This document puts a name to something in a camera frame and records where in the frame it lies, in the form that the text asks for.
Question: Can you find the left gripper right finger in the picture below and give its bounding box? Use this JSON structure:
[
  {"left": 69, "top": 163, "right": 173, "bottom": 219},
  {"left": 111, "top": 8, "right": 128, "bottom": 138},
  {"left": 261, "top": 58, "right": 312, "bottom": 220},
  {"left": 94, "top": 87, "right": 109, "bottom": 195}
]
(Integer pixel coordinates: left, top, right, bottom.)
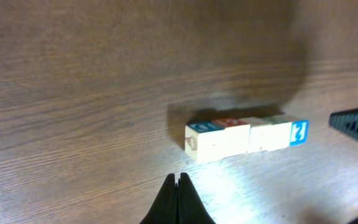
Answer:
[{"left": 177, "top": 172, "right": 216, "bottom": 224}]

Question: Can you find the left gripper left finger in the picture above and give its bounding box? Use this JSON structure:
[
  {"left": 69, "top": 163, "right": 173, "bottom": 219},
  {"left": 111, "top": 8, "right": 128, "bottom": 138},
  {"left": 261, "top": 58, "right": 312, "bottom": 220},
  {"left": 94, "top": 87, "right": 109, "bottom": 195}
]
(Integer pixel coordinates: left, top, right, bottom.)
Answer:
[{"left": 140, "top": 174, "right": 177, "bottom": 224}]

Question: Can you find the wooden block letter N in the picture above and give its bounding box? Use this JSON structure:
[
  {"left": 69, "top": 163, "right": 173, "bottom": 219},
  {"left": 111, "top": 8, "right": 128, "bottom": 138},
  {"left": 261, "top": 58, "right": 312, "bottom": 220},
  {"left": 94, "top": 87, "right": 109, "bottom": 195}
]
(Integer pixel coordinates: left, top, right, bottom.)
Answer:
[{"left": 262, "top": 114, "right": 293, "bottom": 151}]

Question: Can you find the wooden block number one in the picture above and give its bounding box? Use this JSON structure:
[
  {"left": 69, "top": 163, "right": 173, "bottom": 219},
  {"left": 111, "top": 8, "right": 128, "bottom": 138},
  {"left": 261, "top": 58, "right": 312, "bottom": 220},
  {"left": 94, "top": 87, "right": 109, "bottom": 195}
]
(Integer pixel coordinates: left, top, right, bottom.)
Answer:
[{"left": 213, "top": 118, "right": 250, "bottom": 157}]

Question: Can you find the wooden block blue two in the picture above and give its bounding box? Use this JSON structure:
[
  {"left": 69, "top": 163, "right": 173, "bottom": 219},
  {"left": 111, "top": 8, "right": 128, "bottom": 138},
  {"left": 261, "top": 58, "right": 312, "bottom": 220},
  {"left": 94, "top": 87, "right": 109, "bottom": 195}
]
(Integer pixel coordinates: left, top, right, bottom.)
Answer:
[{"left": 287, "top": 115, "right": 309, "bottom": 146}]

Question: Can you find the wooden block number four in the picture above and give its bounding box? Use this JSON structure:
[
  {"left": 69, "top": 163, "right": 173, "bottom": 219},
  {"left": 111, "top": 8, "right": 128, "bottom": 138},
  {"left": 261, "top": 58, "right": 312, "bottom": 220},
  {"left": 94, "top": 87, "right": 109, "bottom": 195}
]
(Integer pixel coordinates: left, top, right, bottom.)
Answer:
[{"left": 184, "top": 121, "right": 224, "bottom": 164}]

